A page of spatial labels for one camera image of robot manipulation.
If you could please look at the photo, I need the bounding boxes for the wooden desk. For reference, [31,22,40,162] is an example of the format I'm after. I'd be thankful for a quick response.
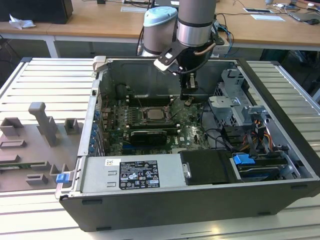
[0,0,320,60]

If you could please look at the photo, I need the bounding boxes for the black plastic cover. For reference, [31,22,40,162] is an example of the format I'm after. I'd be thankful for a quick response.
[179,149,242,186]

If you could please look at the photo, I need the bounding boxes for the black box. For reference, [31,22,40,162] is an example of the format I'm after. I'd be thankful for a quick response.
[0,0,75,25]

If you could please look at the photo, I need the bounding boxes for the black graphics card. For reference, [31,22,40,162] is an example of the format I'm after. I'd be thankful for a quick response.
[129,129,168,146]

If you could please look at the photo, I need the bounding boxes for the green motherboard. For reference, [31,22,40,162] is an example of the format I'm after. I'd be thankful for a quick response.
[99,96,213,155]

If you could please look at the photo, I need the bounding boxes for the crumpled white paper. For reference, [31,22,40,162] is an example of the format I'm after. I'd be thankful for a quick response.
[8,13,36,30]

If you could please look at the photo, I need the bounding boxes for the black and grey PC case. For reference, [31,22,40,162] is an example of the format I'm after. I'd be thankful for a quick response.
[55,55,320,232]

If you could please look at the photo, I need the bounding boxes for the metal socket cover frame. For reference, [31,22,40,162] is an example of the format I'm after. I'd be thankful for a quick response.
[163,96,182,121]

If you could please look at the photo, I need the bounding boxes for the orange and yellow wires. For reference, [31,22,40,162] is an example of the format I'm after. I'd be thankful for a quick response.
[239,119,276,156]

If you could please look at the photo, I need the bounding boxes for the small blue plastic tab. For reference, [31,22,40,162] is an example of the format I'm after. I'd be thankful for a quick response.
[56,173,70,185]

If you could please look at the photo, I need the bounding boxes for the silver power supply with label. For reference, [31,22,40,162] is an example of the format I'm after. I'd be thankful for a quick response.
[79,153,192,193]

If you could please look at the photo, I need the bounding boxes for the grey laptop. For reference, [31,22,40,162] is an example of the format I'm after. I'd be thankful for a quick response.
[287,10,320,25]

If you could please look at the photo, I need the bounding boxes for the white flat notebook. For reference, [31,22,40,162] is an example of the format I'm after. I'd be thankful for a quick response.
[250,13,286,23]

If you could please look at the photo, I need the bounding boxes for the silver metal drive cage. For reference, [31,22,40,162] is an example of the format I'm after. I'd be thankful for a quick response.
[207,68,271,128]

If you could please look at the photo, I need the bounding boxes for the green RAM stick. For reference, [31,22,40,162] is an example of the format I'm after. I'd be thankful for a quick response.
[0,162,35,169]

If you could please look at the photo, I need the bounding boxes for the black RAM slot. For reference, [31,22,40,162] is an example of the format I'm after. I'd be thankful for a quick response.
[128,100,173,106]
[128,123,176,128]
[129,126,178,132]
[128,97,173,103]

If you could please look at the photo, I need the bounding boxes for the white camera on black bracket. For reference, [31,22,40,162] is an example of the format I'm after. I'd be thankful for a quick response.
[153,46,183,75]

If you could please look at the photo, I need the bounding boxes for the CPU socket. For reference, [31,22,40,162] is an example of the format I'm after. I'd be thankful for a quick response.
[140,106,175,125]

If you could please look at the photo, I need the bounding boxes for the grey parts rack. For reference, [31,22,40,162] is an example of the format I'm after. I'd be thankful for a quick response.
[0,101,85,193]

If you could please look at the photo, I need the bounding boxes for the blue expansion slot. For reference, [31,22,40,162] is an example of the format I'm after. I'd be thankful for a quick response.
[121,145,171,151]

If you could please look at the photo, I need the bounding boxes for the brown cable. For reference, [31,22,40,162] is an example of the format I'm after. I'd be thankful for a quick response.
[194,42,216,55]

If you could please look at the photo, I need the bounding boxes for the hard disk in blue carrier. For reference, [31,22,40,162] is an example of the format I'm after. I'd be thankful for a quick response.
[231,153,287,182]

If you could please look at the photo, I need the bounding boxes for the white power strip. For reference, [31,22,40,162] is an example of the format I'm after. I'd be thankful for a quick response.
[214,39,231,55]

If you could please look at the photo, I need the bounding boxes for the black looped cable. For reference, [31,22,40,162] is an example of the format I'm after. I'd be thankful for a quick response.
[199,102,237,152]

